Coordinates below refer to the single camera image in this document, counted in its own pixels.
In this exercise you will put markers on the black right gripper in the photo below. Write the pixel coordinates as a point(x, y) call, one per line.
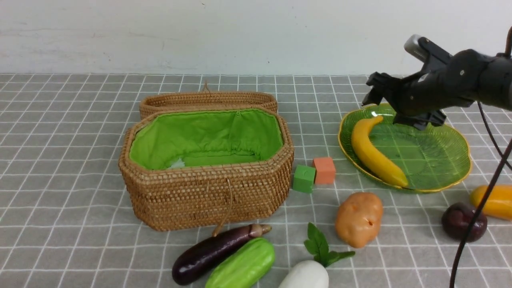
point(419, 103)

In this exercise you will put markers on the yellow toy banana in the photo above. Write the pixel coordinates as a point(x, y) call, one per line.
point(371, 157)

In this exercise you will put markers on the orange brown toy potato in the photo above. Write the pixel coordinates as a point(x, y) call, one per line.
point(359, 219)

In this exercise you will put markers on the dark purple toy plum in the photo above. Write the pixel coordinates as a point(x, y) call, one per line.
point(456, 219)

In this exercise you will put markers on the orange yellow toy mango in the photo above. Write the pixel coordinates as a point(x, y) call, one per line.
point(499, 203)

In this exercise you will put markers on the white toy radish green leaves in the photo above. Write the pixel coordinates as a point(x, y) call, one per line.
point(313, 273)

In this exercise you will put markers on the green toy cucumber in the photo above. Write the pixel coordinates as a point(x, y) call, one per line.
point(244, 268)

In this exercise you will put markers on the purple toy eggplant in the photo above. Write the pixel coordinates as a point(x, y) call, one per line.
point(209, 253)

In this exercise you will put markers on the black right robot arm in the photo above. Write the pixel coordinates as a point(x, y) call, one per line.
point(497, 78)

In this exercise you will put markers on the green glass leaf plate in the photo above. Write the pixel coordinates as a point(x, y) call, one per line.
point(433, 160)

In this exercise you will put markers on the orange foam cube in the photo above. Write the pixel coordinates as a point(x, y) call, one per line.
point(325, 170)

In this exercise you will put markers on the green foam cube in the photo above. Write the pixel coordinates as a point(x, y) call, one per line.
point(303, 179)

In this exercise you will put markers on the woven wicker basket green lining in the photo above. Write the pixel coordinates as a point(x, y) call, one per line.
point(207, 166)

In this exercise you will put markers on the grey checked tablecloth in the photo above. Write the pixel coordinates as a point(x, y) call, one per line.
point(66, 219)

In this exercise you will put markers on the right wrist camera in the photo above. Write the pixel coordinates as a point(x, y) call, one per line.
point(426, 51)

